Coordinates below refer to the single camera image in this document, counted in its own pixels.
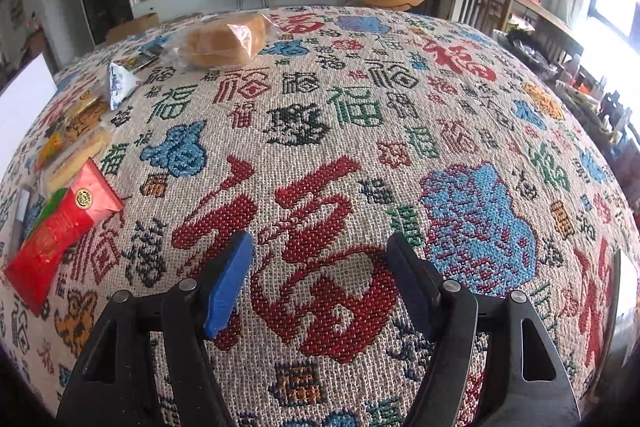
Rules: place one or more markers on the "grey white wrapped snack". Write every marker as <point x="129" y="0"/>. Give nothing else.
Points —
<point x="21" y="217"/>

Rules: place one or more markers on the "printed woven blanket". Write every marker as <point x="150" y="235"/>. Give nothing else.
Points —
<point x="325" y="147"/>

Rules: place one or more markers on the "bread loaf in clear bag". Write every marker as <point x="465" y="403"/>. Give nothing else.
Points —
<point x="225" y="39"/>

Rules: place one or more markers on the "grey triangular snack packet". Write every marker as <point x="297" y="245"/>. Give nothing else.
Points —
<point x="120" y="84"/>

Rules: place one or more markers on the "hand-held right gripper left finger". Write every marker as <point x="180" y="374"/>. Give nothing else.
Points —
<point x="227" y="287"/>

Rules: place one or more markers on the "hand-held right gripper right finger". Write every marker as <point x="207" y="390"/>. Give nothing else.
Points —
<point x="412" y="287"/>

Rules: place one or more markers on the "packaged corn cob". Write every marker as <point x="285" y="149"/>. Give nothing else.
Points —
<point x="80" y="157"/>

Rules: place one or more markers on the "brown chair back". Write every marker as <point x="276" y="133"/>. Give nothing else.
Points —
<point x="132" y="28"/>

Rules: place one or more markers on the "dark green snack packet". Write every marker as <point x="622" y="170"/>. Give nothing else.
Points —
<point x="145" y="55"/>

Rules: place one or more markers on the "orange snack packet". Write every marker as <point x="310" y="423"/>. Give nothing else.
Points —
<point x="77" y="117"/>

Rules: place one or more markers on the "cluttered wooden table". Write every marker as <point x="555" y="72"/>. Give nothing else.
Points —
<point x="550" y="32"/>

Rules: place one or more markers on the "red snack packet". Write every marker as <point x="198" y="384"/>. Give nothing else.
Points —
<point x="65" y="227"/>

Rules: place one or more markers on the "wall picture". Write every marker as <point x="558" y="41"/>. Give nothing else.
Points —
<point x="16" y="9"/>

